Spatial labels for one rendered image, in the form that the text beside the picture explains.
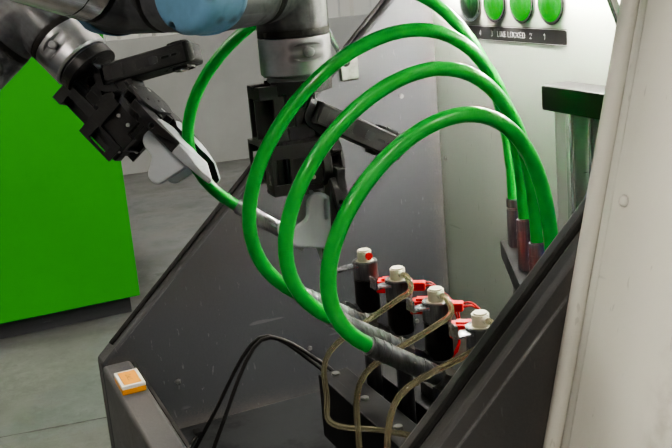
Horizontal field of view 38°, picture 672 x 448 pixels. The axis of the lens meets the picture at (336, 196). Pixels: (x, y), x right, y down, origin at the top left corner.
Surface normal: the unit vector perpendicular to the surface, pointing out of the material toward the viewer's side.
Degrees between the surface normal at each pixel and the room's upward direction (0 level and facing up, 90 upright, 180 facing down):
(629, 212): 76
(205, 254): 90
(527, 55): 90
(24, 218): 90
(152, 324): 90
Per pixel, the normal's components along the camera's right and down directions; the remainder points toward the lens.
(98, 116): -0.22, 0.03
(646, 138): -0.90, -0.06
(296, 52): 0.41, 0.18
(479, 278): -0.91, 0.18
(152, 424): -0.08, -0.97
